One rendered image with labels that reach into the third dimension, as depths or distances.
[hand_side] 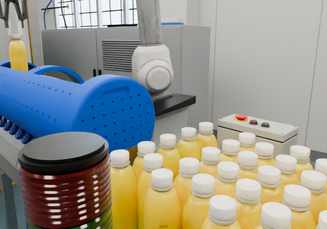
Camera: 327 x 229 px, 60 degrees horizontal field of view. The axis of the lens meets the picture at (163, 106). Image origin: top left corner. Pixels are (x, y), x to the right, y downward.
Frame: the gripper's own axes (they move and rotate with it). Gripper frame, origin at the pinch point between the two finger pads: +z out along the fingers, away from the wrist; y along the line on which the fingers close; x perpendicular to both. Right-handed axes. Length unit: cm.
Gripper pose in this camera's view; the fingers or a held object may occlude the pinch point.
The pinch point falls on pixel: (14, 28)
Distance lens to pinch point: 146.1
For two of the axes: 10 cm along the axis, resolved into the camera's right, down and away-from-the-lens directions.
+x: 7.0, 1.5, -7.0
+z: 0.1, 9.7, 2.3
